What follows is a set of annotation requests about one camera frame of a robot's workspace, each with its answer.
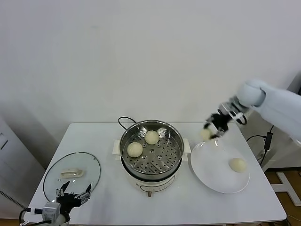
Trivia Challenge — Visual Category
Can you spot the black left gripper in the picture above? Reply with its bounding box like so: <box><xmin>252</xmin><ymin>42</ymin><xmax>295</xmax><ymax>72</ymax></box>
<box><xmin>55</xmin><ymin>180</ymin><xmax>93</xmax><ymax>209</ymax></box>

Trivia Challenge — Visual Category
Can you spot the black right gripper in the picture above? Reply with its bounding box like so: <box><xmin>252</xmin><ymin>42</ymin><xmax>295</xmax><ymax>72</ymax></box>
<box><xmin>203</xmin><ymin>112</ymin><xmax>230</xmax><ymax>141</ymax></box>

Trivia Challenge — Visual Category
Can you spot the white steamed baozi bun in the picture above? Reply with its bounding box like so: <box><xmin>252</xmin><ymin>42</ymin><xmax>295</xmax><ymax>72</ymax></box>
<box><xmin>127</xmin><ymin>142</ymin><xmax>143</xmax><ymax>158</ymax></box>
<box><xmin>200</xmin><ymin>129</ymin><xmax>213</xmax><ymax>142</ymax></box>
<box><xmin>229</xmin><ymin>157</ymin><xmax>248</xmax><ymax>173</ymax></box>
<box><xmin>144</xmin><ymin>130</ymin><xmax>159</xmax><ymax>145</ymax></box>

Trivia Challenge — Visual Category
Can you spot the stainless steel steamer basket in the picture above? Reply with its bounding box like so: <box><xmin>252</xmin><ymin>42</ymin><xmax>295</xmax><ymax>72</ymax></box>
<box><xmin>119</xmin><ymin>120</ymin><xmax>185</xmax><ymax>179</ymax></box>

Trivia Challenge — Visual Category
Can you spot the round glass pot lid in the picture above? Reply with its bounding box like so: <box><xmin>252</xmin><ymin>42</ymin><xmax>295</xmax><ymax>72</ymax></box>
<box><xmin>43</xmin><ymin>152</ymin><xmax>102</xmax><ymax>201</ymax></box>

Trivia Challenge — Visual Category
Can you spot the white round plate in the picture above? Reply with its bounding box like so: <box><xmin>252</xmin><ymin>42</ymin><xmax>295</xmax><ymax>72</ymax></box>
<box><xmin>190</xmin><ymin>140</ymin><xmax>251</xmax><ymax>194</ymax></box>

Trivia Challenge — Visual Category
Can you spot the black power adapter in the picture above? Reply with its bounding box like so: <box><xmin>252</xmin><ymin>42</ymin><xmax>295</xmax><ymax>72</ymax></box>
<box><xmin>264</xmin><ymin>132</ymin><xmax>273</xmax><ymax>151</ymax></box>

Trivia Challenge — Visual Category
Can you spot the white cabinet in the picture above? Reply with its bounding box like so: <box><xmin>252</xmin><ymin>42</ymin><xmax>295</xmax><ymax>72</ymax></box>
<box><xmin>0</xmin><ymin>115</ymin><xmax>47</xmax><ymax>210</ymax></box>

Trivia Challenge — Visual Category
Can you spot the white electric cooking pot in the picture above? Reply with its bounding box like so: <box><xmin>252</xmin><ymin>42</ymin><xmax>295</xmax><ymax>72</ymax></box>
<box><xmin>113</xmin><ymin>138</ymin><xmax>190</xmax><ymax>198</ymax></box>

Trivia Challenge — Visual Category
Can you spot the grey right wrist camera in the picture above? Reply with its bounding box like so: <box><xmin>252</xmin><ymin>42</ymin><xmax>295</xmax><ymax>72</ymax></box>
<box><xmin>218</xmin><ymin>103</ymin><xmax>246</xmax><ymax>125</ymax></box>

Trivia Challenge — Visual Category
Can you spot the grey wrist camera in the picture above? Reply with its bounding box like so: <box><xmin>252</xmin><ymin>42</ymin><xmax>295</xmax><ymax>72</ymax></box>
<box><xmin>218</xmin><ymin>103</ymin><xmax>246</xmax><ymax>125</ymax></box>
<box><xmin>27</xmin><ymin>201</ymin><xmax>61</xmax><ymax>222</ymax></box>

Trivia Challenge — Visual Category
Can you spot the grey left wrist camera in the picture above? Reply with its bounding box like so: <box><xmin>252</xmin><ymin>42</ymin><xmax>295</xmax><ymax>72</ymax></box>
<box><xmin>27</xmin><ymin>201</ymin><xmax>61</xmax><ymax>222</ymax></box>

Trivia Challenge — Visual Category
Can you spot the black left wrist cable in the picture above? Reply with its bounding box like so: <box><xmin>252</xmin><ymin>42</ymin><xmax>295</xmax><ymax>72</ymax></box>
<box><xmin>19</xmin><ymin>208</ymin><xmax>32</xmax><ymax>224</ymax></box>

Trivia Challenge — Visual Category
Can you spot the black pot power cord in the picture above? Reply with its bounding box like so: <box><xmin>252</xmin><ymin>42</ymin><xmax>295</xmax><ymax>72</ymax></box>
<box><xmin>118</xmin><ymin>117</ymin><xmax>138</xmax><ymax>130</ymax></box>

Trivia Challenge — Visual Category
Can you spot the white metal floor frame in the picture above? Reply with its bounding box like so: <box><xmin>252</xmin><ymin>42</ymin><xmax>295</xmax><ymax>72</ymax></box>
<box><xmin>276</xmin><ymin>172</ymin><xmax>301</xmax><ymax>206</ymax></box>

